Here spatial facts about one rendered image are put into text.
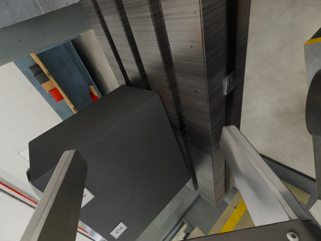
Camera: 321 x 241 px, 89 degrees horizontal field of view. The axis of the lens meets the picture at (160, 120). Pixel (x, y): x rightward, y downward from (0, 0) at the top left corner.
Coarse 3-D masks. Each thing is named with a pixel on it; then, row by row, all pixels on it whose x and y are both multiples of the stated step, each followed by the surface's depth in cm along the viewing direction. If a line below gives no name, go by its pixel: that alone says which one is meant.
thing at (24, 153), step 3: (27, 147) 386; (24, 150) 384; (27, 150) 388; (18, 153) 379; (21, 153) 383; (24, 153) 387; (27, 153) 391; (21, 156) 385; (24, 156) 389; (27, 156) 393; (27, 159) 395
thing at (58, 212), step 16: (64, 160) 10; (80, 160) 11; (64, 176) 9; (80, 176) 11; (48, 192) 8; (64, 192) 9; (80, 192) 10; (48, 208) 7; (64, 208) 8; (80, 208) 10; (32, 224) 7; (48, 224) 7; (64, 224) 8; (32, 240) 6; (48, 240) 7; (64, 240) 8
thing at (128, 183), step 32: (128, 96) 27; (64, 128) 25; (96, 128) 22; (128, 128) 22; (160, 128) 26; (32, 160) 20; (96, 160) 21; (128, 160) 24; (160, 160) 28; (96, 192) 22; (128, 192) 26; (160, 192) 31; (96, 224) 23; (128, 224) 28
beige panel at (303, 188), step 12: (264, 156) 145; (276, 168) 141; (288, 168) 133; (288, 180) 139; (300, 180) 130; (312, 180) 122; (300, 192) 133; (312, 192) 128; (240, 204) 137; (312, 204) 135; (228, 216) 133; (240, 216) 131; (216, 228) 129; (228, 228) 127; (240, 228) 126
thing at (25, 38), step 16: (48, 16) 43; (64, 16) 45; (80, 16) 48; (0, 32) 39; (16, 32) 40; (32, 32) 42; (48, 32) 44; (64, 32) 46; (80, 32) 50; (0, 48) 39; (16, 48) 41; (32, 48) 43; (0, 64) 41
